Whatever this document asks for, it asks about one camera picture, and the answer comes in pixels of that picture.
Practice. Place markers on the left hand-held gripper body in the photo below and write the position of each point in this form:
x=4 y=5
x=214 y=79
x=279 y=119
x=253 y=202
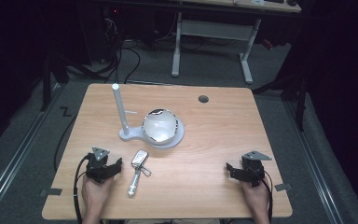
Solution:
x=100 y=169

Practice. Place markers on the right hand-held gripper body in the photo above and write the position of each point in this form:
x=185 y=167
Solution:
x=251 y=171

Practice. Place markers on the person's right hand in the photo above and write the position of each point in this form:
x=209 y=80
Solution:
x=257 y=197

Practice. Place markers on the silver car key fob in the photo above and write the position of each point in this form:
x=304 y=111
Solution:
x=140 y=158

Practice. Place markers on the grey tape piece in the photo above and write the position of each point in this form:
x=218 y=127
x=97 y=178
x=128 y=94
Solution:
x=282 y=187
x=51 y=192

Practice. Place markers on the white stand with pole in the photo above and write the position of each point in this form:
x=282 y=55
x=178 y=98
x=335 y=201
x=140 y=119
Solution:
x=120 y=109

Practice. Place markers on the white bowl with silver rim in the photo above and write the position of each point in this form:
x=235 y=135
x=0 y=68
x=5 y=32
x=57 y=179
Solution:
x=160 y=127

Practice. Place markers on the dark round table grommet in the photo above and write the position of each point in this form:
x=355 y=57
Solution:
x=203 y=99

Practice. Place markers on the black metal stand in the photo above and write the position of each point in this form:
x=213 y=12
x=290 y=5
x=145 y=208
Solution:
x=300 y=102
x=46 y=84

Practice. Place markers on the white-framed wooden desk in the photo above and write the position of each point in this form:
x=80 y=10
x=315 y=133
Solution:
x=214 y=29

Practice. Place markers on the metal floor rail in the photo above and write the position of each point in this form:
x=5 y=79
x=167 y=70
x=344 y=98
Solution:
x=18 y=146
x=313 y=161

